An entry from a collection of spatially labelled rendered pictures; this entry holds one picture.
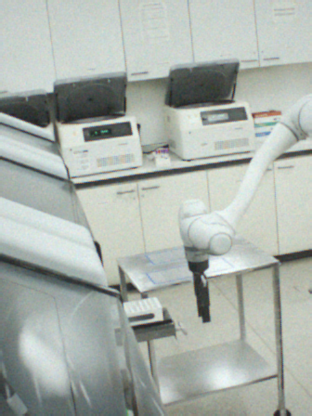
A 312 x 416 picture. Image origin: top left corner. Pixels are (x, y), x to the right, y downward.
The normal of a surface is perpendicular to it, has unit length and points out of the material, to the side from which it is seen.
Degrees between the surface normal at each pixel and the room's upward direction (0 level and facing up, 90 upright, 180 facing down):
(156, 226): 90
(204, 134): 90
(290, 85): 90
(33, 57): 90
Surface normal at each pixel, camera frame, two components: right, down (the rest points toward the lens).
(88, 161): 0.19, 0.21
